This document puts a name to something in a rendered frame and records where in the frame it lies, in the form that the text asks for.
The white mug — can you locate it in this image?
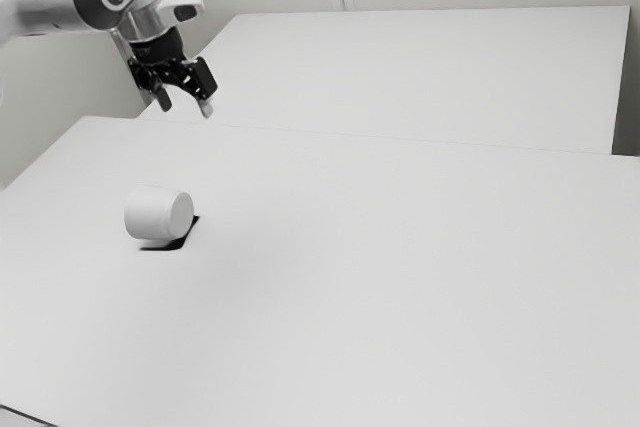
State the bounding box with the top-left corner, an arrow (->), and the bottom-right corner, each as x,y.
123,185 -> 195,242

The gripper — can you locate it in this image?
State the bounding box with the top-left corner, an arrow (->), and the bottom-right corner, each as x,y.
126,28 -> 220,120

